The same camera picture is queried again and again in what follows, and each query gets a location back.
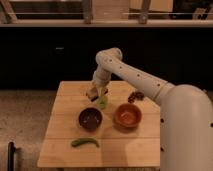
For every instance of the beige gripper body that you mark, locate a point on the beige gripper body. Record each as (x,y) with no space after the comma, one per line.
(93,91)

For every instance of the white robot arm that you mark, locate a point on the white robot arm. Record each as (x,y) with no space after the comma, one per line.
(186,113)

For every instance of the green plastic cup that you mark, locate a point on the green plastic cup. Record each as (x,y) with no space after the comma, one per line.
(102,102)

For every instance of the dark brown bowl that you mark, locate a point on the dark brown bowl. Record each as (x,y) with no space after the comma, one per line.
(90,119)

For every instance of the dark brown grape cluster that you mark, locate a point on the dark brown grape cluster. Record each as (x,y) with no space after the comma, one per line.
(135,96)

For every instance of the orange bowl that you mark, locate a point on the orange bowl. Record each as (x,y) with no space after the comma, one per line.
(128,115)

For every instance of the green pepper toy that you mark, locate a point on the green pepper toy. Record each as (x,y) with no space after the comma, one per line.
(81,141)

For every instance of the wooden table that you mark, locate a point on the wooden table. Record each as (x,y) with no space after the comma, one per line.
(119,147)

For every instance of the wooden counter ledge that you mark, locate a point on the wooden counter ledge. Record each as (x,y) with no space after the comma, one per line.
(115,23)

